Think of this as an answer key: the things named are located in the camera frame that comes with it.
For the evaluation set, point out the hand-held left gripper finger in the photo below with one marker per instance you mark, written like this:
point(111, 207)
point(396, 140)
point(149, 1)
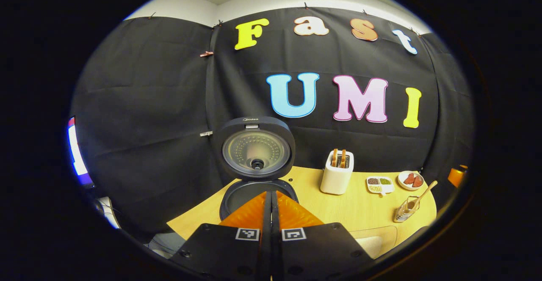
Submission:
point(266, 238)
point(276, 238)

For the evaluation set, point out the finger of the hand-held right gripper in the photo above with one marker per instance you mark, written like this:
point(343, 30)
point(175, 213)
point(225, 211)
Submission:
point(457, 176)

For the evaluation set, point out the wooden spoon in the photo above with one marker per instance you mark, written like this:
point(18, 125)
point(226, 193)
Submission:
point(425, 191)

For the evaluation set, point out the dark silver rice cooker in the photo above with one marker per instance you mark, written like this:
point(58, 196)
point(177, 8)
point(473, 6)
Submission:
point(256, 152)

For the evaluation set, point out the white rice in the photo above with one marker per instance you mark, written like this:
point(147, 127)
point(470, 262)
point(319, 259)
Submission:
point(371, 246)

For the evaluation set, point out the clear plastic rice container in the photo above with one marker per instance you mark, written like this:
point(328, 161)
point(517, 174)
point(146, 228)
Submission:
point(387, 232)

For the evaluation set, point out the red meat slice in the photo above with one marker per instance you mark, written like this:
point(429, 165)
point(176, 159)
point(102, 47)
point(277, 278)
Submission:
point(409, 179)
point(418, 182)

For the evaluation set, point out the small white plate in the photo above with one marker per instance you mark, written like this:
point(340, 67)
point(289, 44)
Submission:
point(404, 184)

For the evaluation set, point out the white divided bean dish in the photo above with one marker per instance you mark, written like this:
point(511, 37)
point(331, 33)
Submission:
point(380, 184)

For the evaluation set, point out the white toaster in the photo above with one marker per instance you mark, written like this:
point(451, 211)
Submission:
point(335, 181)

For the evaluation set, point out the toasted bread slice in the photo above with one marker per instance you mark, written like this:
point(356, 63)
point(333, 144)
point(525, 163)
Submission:
point(343, 158)
point(334, 157)

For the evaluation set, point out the silver cloth clip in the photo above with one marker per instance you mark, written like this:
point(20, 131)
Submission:
point(206, 133)

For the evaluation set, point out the red cloth clip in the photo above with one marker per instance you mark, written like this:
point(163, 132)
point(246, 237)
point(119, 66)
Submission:
point(206, 53)

